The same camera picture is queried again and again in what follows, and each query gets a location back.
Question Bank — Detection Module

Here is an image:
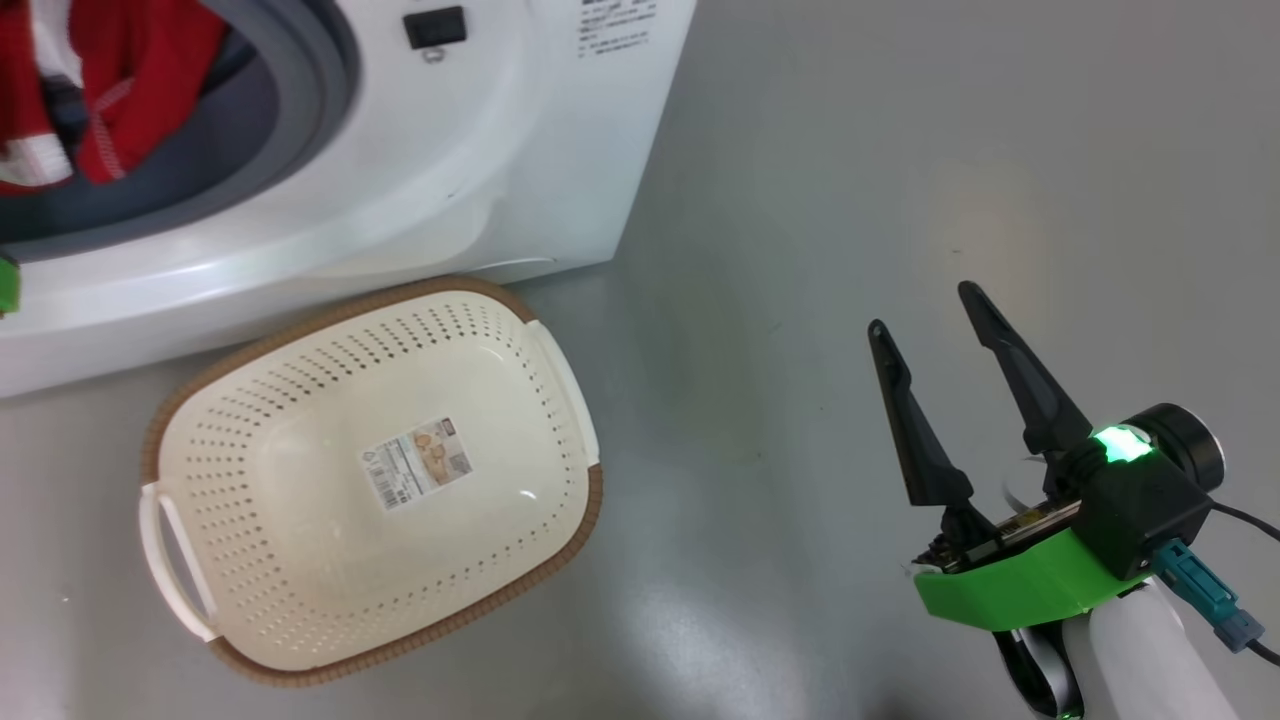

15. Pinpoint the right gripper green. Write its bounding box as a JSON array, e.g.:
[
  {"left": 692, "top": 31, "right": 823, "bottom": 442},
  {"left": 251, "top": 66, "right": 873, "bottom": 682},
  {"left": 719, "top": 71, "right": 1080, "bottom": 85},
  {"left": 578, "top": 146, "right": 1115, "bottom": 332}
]
[{"left": 868, "top": 281, "right": 1151, "bottom": 632}]

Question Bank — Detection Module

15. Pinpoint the red and white garment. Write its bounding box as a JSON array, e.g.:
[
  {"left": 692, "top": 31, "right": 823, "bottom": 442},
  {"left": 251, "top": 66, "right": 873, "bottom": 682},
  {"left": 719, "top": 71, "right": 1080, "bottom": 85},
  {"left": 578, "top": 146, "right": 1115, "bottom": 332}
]
[{"left": 0, "top": 0, "right": 230, "bottom": 197}]

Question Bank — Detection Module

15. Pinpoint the grey rubber door gasket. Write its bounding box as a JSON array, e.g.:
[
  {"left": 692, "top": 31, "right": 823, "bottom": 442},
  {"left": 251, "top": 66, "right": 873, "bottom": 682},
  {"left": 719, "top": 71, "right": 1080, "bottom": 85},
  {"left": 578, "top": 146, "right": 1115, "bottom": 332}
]
[{"left": 0, "top": 0, "right": 362, "bottom": 264}]

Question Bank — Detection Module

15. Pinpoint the white washing machine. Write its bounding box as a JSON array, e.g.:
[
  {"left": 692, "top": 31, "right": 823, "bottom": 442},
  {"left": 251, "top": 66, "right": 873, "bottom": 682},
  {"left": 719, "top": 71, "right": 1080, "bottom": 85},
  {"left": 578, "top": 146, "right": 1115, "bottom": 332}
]
[{"left": 0, "top": 0, "right": 699, "bottom": 400}]

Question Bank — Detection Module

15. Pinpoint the paper label in basket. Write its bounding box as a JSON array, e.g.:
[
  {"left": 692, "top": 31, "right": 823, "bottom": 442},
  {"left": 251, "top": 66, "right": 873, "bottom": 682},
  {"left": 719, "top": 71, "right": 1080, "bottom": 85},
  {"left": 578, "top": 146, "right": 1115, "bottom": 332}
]
[{"left": 360, "top": 417, "right": 474, "bottom": 513}]

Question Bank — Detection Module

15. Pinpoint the cream perforated laundry basket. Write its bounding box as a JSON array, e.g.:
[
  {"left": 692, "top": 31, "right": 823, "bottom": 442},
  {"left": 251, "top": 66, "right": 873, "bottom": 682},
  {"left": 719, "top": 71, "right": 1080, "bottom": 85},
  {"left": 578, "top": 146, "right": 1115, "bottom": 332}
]
[{"left": 138, "top": 277, "right": 605, "bottom": 689}]

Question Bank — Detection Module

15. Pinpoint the black door latch socket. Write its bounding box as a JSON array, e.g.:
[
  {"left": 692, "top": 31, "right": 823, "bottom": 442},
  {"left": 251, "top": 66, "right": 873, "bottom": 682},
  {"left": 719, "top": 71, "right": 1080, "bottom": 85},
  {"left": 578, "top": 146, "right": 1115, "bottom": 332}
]
[{"left": 403, "top": 6, "right": 469, "bottom": 51}]

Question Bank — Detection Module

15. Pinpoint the black cable with teal connector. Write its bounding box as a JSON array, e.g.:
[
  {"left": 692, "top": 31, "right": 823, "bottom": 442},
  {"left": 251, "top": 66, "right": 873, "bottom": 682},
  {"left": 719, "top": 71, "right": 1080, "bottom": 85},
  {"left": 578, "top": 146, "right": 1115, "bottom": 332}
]
[{"left": 1150, "top": 540, "right": 1280, "bottom": 665}]

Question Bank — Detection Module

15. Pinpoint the thin black cable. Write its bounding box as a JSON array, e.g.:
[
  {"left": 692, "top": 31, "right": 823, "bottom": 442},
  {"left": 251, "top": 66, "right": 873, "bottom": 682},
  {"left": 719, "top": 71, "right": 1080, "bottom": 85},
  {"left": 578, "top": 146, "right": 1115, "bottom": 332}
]
[{"left": 1208, "top": 499, "right": 1280, "bottom": 547}]

